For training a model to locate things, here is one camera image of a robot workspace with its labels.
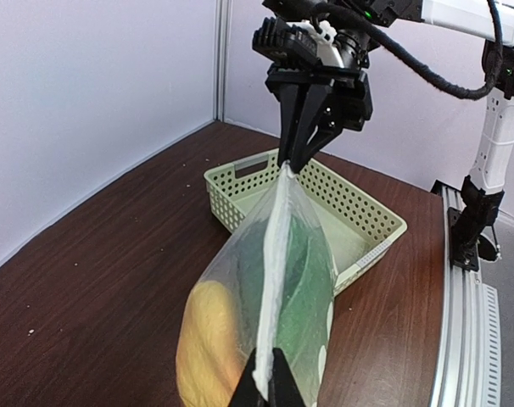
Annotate green white bok choy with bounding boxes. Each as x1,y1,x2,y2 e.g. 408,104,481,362
231,215,334,395

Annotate right aluminium frame post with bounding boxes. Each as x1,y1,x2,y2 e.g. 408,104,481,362
214,0,232,122

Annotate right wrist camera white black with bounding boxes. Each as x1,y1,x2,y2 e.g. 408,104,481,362
252,17,345,70

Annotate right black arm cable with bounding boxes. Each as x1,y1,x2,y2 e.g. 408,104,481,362
307,0,508,101

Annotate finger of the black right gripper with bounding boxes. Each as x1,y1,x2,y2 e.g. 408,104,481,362
277,84,307,166
289,85,343,172

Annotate orange yellow corn bread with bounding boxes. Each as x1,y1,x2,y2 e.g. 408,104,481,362
176,281,243,406

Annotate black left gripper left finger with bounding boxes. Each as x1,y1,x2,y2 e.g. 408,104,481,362
228,348,268,407

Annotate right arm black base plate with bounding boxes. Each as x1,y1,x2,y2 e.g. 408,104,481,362
447,207,479,271

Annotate right round circuit board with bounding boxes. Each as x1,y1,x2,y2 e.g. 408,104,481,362
478,235,501,262

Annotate front aluminium rail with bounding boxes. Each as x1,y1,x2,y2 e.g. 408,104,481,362
428,180,514,407

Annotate clear polka dot zip bag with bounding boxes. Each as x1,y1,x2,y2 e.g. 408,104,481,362
192,164,334,402

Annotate green perforated plastic basket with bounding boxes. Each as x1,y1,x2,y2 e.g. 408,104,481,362
204,149,407,295

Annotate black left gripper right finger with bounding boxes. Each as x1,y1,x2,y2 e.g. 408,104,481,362
268,348,305,407

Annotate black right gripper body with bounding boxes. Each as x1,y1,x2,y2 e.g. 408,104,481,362
265,64,373,131

